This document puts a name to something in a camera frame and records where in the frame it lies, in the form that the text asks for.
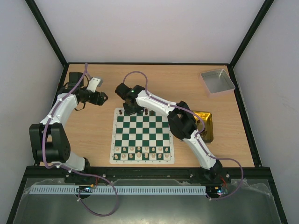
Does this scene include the black mounting rail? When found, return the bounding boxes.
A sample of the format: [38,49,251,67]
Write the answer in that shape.
[25,166,271,184]

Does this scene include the green white chess board mat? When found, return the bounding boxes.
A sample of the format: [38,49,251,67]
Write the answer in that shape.
[109,108,175,165]

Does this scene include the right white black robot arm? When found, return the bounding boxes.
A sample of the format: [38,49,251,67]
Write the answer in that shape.
[117,87,222,183]

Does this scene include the gold tin with dark pieces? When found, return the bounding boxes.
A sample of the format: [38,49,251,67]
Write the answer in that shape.
[179,111,214,143]

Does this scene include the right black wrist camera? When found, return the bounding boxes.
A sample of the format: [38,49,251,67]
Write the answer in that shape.
[115,83,131,100]

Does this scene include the silver tin lid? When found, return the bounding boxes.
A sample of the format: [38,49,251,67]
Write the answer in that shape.
[199,69,235,97]

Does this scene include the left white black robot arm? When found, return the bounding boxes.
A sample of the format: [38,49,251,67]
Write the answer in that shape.
[29,89,108,172]

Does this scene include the grey slotted cable duct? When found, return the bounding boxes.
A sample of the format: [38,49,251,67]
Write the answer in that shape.
[29,185,206,195]

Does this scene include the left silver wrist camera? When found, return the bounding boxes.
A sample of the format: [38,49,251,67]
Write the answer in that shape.
[87,77,103,92]

